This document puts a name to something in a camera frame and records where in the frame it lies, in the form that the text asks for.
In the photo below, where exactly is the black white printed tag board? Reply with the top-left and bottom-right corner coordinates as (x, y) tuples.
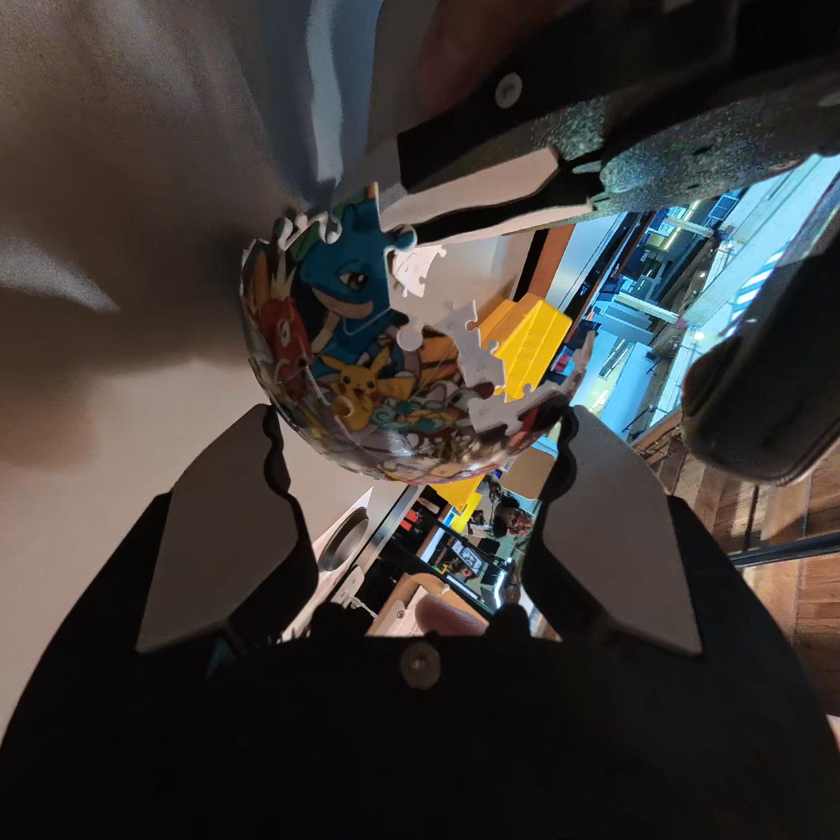
(449, 539), (490, 581)

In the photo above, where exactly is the person's left hand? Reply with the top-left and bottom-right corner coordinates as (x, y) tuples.
(415, 0), (526, 117)

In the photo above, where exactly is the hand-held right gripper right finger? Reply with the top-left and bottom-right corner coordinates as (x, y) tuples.
(520, 403), (704, 657)

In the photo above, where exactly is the brown board with paper sheet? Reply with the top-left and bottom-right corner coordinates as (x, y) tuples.
(366, 572), (490, 639)

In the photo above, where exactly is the colourful cartoon puzzle ball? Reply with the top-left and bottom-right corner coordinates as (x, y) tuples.
(239, 182), (597, 487)

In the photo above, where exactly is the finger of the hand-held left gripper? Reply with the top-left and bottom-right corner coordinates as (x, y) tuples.
(379, 72), (595, 229)
(416, 202), (621, 246)

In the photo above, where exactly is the person's right hand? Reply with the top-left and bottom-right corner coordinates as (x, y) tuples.
(416, 595), (493, 639)

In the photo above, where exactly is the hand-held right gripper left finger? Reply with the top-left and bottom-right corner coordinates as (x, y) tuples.
(136, 403), (322, 654)

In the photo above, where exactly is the brown rounded panel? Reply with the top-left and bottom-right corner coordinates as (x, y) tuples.
(508, 446), (559, 500)

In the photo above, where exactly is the yellow plastic bin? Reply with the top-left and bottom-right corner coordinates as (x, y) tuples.
(478, 292), (573, 403)
(430, 476), (488, 534)

